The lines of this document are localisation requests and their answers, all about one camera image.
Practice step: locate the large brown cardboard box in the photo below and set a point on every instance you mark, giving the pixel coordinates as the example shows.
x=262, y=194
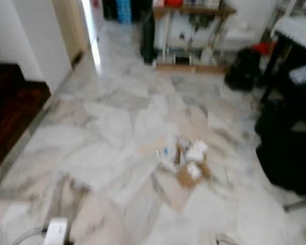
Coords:
x=191, y=174

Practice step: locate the light wooden door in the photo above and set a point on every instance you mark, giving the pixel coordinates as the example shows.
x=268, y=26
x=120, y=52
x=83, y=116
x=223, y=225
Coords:
x=71, y=25

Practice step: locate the blue box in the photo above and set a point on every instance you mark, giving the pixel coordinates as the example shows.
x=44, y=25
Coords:
x=124, y=11

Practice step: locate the small clear plastic bottle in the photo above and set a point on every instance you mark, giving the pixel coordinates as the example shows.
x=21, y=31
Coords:
x=166, y=152

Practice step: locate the black rolled mat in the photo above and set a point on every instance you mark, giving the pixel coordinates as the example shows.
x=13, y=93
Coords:
x=148, y=38

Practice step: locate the black sewing machine pedal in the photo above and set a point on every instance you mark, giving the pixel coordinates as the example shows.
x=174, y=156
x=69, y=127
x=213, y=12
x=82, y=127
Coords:
x=181, y=59

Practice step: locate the long wooden plank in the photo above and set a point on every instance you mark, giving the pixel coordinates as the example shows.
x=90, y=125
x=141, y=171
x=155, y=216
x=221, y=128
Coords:
x=188, y=68

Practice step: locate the crumpled white paper box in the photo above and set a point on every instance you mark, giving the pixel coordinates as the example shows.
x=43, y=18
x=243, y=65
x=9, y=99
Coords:
x=198, y=149

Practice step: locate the wooden-top sewing machine table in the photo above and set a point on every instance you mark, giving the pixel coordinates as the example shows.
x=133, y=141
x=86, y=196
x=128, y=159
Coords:
x=194, y=10

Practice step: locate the black vacuum cleaner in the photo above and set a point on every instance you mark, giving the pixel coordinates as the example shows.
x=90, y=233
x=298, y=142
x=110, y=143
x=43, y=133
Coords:
x=242, y=69

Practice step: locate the red bag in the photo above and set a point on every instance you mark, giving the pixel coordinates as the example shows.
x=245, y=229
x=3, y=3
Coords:
x=264, y=48

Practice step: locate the large black case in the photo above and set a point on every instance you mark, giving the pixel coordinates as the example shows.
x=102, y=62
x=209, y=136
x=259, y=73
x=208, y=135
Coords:
x=288, y=163

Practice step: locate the black folding chair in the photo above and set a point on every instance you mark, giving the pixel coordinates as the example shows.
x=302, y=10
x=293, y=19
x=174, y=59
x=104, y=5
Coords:
x=298, y=204

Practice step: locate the table with white lace cloth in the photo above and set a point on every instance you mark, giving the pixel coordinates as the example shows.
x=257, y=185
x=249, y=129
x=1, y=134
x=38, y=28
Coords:
x=296, y=31

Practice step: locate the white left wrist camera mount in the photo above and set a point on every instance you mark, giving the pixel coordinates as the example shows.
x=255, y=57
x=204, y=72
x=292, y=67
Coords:
x=56, y=230

